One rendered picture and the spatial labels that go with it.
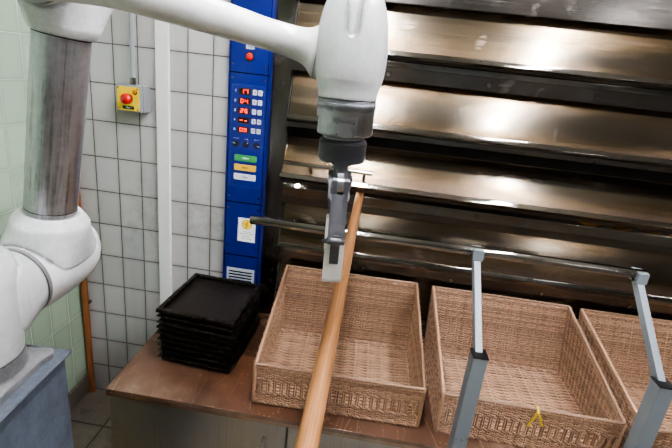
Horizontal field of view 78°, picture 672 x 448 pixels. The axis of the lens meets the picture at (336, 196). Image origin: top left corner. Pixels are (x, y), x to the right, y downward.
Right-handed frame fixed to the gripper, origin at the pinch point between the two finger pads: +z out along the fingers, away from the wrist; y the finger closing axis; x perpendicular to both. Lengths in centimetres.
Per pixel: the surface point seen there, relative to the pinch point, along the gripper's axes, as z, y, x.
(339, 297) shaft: 14.1, -10.2, 2.7
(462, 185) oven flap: 6, -83, 49
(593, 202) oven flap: 7, -78, 96
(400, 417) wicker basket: 74, -41, 28
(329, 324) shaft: 14.2, -0.7, 0.7
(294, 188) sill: 16, -95, -14
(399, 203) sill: 17, -90, 28
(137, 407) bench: 81, -46, -57
